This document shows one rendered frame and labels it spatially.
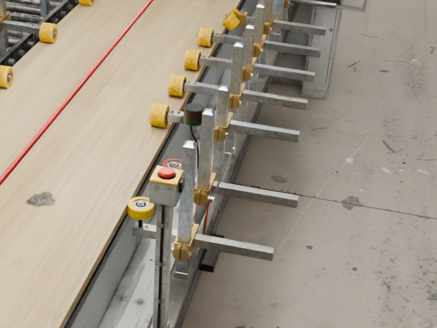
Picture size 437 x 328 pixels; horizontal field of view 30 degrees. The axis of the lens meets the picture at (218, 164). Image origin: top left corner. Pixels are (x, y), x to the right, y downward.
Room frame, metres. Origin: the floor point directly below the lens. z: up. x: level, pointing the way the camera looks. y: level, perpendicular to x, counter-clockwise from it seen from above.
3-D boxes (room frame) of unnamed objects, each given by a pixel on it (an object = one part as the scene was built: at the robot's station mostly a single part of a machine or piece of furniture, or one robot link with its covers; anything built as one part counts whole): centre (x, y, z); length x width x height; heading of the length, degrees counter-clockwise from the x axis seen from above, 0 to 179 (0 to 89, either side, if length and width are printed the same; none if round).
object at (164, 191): (1.71, 0.13, 1.18); 0.07 x 0.07 x 0.08; 81
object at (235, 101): (2.73, -0.04, 0.95); 0.14 x 0.06 x 0.05; 171
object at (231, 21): (3.51, -0.01, 0.93); 0.09 x 0.08 x 0.09; 81
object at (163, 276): (1.71, 0.13, 0.93); 0.05 x 0.05 x 0.45; 81
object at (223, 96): (2.46, 0.00, 0.87); 0.04 x 0.04 x 0.48; 81
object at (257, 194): (2.24, -0.05, 0.84); 0.43 x 0.03 x 0.04; 81
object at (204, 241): (2.00, 0.03, 0.81); 0.43 x 0.03 x 0.04; 81
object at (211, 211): (2.18, 0.02, 0.75); 0.26 x 0.01 x 0.10; 171
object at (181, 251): (1.99, 0.08, 0.81); 0.14 x 0.06 x 0.05; 171
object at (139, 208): (2.03, 0.22, 0.85); 0.08 x 0.08 x 0.11
